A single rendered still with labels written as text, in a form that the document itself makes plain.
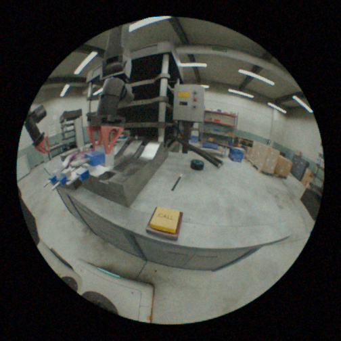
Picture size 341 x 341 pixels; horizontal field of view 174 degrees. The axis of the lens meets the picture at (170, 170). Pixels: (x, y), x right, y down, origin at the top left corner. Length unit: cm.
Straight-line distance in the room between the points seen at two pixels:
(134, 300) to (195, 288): 52
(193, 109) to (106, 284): 157
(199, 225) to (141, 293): 62
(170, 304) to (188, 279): 29
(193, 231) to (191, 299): 88
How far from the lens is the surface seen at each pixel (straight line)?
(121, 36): 37
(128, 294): 80
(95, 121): 28
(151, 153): 46
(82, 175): 39
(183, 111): 105
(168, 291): 104
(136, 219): 30
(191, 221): 30
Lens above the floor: 104
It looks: 27 degrees down
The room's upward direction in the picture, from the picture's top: 3 degrees clockwise
